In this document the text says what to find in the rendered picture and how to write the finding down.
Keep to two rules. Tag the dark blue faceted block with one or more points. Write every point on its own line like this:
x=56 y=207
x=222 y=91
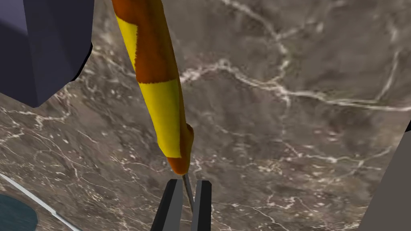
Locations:
x=41 y=41

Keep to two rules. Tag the teal round plate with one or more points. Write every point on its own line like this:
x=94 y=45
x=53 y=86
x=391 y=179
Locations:
x=14 y=215

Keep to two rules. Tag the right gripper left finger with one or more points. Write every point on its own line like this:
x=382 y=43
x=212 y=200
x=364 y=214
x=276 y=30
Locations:
x=170 y=208

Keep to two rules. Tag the grey flat block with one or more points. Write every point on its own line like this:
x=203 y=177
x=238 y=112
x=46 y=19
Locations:
x=391 y=192

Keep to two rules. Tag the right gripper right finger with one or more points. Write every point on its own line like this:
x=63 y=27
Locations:
x=202 y=208

